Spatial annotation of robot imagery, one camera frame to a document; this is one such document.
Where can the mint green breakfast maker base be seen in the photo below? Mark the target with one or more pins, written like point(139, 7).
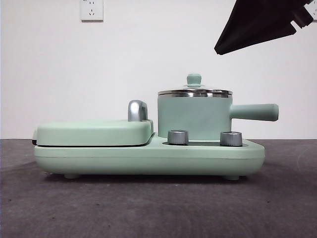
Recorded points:
point(148, 158)

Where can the silver control knob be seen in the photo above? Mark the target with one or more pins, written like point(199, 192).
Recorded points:
point(230, 138)
point(177, 137)

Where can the mint green griddle cover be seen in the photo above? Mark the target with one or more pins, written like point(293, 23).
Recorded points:
point(86, 131)

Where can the glass pot lid green knob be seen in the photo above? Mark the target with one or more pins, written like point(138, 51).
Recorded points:
point(194, 79)

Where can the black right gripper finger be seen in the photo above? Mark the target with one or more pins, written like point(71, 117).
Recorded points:
point(257, 24)

